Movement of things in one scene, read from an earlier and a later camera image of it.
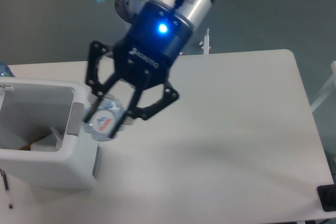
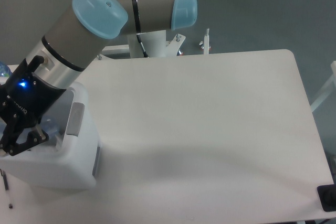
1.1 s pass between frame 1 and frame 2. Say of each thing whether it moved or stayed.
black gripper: moved
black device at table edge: stayed
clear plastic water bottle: moved
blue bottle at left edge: stayed
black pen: stayed
